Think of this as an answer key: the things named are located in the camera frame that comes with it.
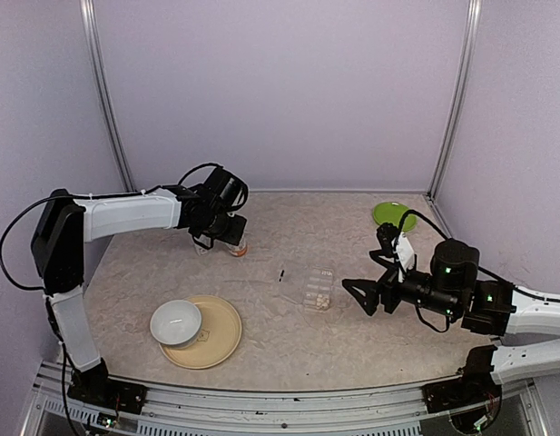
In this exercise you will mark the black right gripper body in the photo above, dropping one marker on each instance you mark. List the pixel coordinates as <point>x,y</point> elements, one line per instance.
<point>388,285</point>

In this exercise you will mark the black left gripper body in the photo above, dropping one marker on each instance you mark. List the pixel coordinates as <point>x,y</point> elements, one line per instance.
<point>220,230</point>

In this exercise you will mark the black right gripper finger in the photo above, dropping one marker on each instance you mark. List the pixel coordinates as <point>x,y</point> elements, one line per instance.
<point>365,292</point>
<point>384,259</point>

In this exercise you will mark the orange pill bottle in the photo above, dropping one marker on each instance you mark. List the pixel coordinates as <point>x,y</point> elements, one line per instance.
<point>238,250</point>

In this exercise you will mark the clear plastic pill organizer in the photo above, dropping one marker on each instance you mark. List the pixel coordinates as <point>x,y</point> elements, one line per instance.
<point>307,284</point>

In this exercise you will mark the white pill bottle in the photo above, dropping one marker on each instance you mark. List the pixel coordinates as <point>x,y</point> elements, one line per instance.
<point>201,249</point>

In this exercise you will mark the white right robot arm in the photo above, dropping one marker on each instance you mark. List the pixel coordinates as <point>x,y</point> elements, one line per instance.
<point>451,288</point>

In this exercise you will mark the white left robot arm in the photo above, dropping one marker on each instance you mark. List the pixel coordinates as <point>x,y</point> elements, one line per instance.
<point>208,211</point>

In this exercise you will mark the green plastic plate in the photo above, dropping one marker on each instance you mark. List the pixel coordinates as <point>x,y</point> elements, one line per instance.
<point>392,212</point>

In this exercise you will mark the beige round plate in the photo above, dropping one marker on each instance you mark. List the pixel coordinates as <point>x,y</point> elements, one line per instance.
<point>219,337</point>

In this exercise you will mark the white ceramic bowl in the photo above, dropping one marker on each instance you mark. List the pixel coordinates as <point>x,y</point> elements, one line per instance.
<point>176,323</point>

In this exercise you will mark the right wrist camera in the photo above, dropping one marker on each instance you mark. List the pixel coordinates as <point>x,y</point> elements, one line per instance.
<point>392,240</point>

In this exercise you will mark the aluminium front rail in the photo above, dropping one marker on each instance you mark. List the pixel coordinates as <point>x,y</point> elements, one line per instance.
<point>166,409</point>

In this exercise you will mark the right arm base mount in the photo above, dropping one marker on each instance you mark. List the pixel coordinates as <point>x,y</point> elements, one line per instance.
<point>474,385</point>

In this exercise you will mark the right aluminium corner post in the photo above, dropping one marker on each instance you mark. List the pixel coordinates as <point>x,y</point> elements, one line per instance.
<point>474,8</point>

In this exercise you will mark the aluminium corner post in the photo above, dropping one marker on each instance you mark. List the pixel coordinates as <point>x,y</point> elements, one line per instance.
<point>474,8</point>
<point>88,14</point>

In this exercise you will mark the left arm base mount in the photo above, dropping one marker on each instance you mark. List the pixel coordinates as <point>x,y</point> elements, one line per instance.
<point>108,393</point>

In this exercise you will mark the left aluminium corner post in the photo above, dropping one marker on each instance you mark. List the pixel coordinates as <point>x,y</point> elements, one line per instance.
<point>88,14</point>

